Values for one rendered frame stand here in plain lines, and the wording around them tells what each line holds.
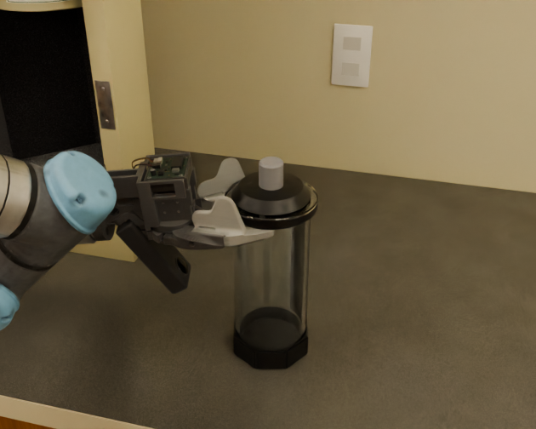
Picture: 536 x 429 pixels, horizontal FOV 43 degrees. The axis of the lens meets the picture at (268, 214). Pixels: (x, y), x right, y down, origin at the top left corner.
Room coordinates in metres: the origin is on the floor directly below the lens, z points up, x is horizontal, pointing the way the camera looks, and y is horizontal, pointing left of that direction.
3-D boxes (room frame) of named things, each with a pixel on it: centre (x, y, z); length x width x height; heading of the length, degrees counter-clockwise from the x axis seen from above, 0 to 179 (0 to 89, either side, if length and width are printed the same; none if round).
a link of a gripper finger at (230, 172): (0.73, 0.04, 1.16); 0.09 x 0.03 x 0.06; 114
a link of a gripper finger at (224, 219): (0.64, 0.04, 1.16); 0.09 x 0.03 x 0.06; 66
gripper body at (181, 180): (0.69, 0.14, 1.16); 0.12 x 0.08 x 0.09; 90
